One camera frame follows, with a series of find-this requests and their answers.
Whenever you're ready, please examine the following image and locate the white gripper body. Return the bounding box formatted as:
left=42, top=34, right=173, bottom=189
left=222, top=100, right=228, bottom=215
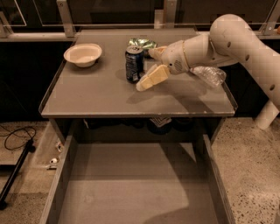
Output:
left=161, top=40, right=189, bottom=74

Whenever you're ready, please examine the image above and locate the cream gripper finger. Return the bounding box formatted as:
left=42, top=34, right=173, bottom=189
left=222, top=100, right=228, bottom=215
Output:
left=136, top=65, right=170, bottom=92
left=148, top=46, right=166, bottom=60

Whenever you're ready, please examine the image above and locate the blue pepsi can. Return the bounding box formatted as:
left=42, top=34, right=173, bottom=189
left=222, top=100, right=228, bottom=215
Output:
left=125, top=45, right=144, bottom=83

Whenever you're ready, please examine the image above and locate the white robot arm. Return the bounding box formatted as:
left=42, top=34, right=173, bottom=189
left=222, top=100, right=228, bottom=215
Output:
left=136, top=14, right=280, bottom=109

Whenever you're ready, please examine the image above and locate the grey cabinet with top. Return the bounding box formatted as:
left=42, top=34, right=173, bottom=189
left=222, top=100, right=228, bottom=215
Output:
left=39, top=28, right=237, bottom=139

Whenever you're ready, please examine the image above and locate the open grey top drawer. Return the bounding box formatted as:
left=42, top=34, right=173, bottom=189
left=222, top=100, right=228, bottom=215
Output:
left=39, top=135, right=235, bottom=224

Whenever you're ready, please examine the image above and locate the green crumpled chip bag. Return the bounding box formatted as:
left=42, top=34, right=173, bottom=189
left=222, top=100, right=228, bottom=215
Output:
left=129, top=38, right=158, bottom=58

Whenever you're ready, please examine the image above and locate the clear plastic water bottle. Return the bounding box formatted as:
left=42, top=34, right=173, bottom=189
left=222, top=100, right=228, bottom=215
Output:
left=190, top=66, right=227, bottom=88

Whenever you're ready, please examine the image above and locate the white paper bowl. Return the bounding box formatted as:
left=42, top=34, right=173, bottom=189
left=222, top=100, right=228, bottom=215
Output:
left=64, top=44, right=102, bottom=67

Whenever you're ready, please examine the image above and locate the white metal railing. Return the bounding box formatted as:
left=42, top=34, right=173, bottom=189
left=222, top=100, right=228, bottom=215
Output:
left=0, top=0, right=280, bottom=42

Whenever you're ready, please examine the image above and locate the black floor stand bar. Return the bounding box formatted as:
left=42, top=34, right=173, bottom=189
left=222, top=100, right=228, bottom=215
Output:
left=0, top=139, right=36, bottom=210

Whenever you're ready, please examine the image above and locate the white cylindrical post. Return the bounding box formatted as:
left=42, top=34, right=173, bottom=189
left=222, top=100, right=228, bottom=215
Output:
left=255, top=100, right=279, bottom=130

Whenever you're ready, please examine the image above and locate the black cable on floor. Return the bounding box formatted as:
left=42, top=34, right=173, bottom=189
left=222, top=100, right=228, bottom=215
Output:
left=0, top=124, right=38, bottom=151

